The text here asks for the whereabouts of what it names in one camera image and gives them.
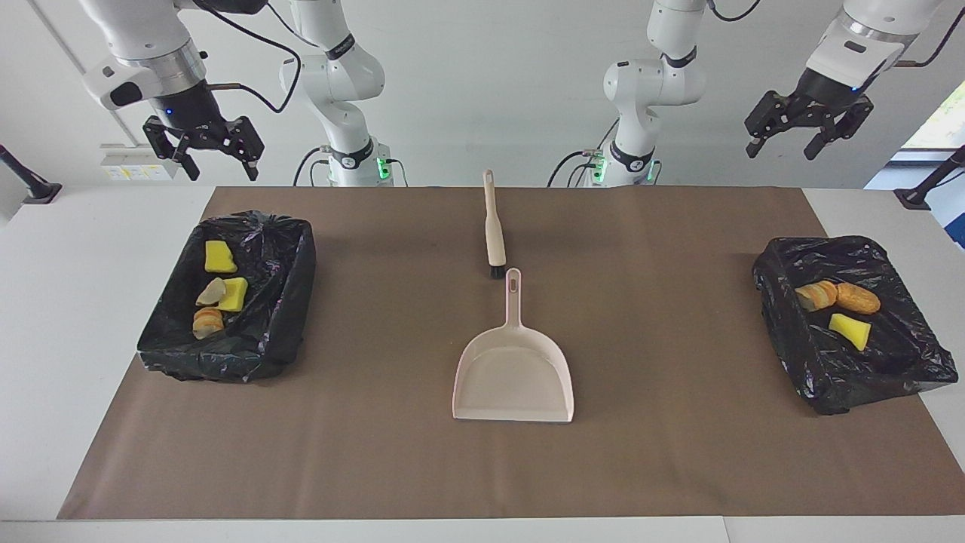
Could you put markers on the pale yellow chunk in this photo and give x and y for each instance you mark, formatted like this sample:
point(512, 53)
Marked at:
point(211, 292)
point(816, 296)

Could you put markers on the yellow sponge wedge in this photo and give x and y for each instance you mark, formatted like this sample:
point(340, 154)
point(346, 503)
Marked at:
point(850, 330)

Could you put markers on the window with dark frame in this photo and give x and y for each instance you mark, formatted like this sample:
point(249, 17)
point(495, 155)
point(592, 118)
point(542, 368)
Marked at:
point(946, 121)

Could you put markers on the orange striped bread piece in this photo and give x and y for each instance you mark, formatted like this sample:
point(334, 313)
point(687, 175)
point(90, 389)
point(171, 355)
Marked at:
point(207, 323)

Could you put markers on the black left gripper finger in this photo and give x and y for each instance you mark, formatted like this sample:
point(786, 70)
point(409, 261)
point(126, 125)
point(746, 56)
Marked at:
point(837, 128)
point(769, 117)

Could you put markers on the notched yellow sponge piece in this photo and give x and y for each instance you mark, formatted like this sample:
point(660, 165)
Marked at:
point(219, 257)

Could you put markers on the white wall socket box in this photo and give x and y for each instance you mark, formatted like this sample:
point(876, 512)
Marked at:
point(139, 162)

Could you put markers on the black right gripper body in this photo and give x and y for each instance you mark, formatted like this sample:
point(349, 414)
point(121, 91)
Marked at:
point(192, 113)

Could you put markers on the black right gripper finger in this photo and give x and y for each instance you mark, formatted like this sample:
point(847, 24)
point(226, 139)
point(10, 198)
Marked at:
point(173, 151)
point(245, 147)

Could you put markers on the green and yellow sponge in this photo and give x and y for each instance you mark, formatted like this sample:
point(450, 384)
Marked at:
point(235, 296)

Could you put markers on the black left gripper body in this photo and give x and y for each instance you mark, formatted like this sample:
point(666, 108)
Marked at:
point(825, 94)

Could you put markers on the brown paper table mat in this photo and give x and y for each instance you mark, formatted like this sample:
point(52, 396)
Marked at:
point(482, 467)

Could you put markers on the pink plastic dustpan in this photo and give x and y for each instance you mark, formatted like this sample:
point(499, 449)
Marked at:
point(513, 377)

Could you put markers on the brown peanut shaped bread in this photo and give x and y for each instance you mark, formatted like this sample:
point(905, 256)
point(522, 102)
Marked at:
point(858, 299)

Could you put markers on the black camera stand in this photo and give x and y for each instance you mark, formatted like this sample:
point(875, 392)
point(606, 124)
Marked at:
point(34, 188)
point(916, 197)

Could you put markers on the black bag lined bin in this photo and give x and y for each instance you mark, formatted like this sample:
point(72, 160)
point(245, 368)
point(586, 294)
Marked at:
point(889, 354)
point(271, 317)

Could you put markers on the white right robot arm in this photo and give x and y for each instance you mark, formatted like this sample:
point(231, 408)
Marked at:
point(143, 53)

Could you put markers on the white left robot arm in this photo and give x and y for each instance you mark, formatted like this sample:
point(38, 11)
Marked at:
point(859, 38)

